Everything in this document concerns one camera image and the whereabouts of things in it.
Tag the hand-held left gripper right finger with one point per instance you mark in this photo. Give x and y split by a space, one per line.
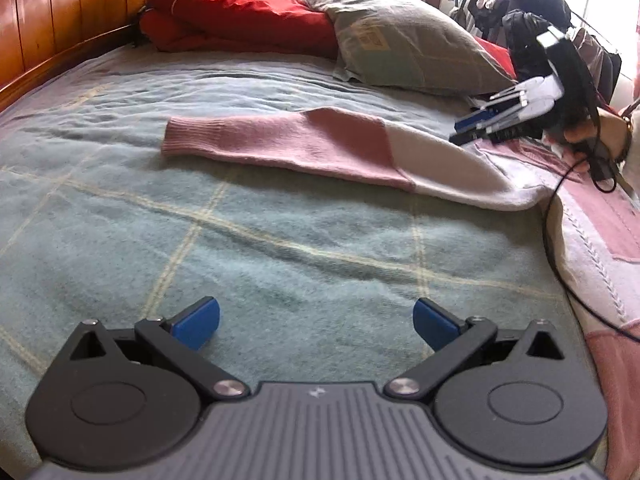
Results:
435 322

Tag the pink and white sweater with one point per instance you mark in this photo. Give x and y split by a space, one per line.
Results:
325 145

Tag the grey pillow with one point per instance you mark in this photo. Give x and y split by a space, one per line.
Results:
410 45

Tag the green plaid blanket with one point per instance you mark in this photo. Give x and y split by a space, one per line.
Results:
200 210

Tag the wooden headboard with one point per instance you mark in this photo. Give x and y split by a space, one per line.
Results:
60 20

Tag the person's right hand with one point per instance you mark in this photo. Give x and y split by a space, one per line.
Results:
607 132

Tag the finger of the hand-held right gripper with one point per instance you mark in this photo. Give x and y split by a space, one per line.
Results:
500 136
475 121

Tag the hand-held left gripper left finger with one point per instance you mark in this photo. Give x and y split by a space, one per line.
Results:
197 322

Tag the red pillow with piping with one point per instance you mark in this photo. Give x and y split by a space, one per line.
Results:
225 10

